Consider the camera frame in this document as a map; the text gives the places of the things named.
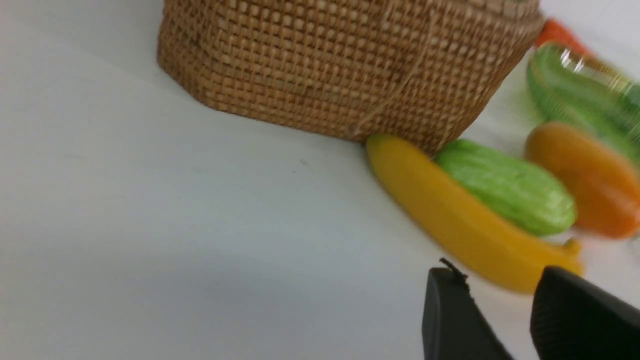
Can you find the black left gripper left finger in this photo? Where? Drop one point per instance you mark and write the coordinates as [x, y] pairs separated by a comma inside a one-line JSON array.
[[453, 327]]

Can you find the orange toy carrot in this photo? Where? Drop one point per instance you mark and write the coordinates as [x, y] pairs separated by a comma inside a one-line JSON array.
[[556, 32]]

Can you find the yellow toy banana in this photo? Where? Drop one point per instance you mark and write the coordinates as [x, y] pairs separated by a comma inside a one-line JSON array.
[[465, 228]]

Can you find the green leaf-shaped glass plate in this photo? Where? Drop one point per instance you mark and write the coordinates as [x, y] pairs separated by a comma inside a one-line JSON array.
[[583, 91]]

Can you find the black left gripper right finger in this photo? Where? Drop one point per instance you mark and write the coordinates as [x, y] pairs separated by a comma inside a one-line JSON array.
[[573, 319]]

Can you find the orange toy mango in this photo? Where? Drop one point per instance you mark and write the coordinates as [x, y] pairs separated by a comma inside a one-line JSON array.
[[605, 185]]

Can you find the woven rattan basket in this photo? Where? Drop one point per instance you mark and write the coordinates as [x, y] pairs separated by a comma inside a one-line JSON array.
[[422, 70]]

